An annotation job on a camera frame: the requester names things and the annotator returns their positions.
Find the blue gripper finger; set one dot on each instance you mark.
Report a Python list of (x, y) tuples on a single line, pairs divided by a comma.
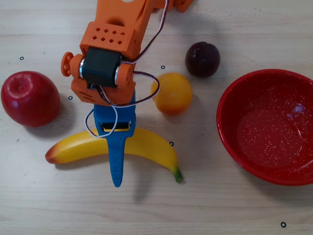
[(117, 159)]

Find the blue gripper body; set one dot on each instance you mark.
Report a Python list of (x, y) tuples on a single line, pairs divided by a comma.
[(123, 113)]

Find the yellow toy banana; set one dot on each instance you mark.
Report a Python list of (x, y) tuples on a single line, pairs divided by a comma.
[(73, 147)]

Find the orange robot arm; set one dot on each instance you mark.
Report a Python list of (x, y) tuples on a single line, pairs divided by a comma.
[(110, 14)]

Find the red speckled enamel bowl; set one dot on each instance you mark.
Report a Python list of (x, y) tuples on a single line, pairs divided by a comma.
[(269, 147)]

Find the orange toy peach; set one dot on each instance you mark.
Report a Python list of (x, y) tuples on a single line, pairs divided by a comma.
[(176, 95)]

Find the dark purple toy plum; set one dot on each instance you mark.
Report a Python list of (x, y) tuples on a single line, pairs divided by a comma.
[(203, 60)]

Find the red toy apple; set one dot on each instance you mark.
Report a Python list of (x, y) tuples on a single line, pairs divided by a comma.
[(29, 100)]

